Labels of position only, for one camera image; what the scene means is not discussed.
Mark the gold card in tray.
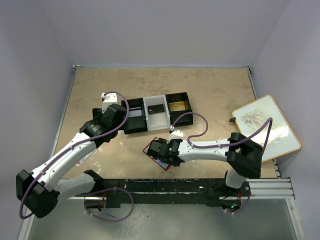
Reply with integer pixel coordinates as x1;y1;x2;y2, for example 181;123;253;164
169;101;190;112

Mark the small printed plastic packet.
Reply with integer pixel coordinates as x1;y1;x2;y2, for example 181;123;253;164
75;151;94;167

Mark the black white three-compartment tray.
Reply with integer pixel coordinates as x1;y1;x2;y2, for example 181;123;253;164
121;92;193;135

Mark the wooden framed whiteboard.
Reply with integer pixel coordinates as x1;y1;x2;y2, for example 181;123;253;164
232;95;301;162

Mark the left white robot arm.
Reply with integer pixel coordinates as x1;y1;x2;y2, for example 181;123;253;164
15;103;129;219

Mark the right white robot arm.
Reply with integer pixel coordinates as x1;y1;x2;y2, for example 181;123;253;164
146;130;264;196

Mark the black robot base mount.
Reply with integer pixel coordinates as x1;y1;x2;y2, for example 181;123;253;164
73;169;252;210

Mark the red leather card holder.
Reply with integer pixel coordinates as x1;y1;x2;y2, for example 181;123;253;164
142;142;171;171

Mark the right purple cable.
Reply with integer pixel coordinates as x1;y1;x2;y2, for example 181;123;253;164
169;112;274;216

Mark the aluminium frame rail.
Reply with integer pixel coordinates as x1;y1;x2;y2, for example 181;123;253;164
18;178;305;240

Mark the white card in tray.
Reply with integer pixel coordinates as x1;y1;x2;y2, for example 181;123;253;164
128;109;143;118

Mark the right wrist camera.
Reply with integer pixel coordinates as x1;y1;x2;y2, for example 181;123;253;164
167;129;184;143

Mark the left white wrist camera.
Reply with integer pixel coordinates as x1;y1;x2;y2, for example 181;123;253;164
100;92;118;112

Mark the black card in tray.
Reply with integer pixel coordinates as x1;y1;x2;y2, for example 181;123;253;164
147;104;165;115

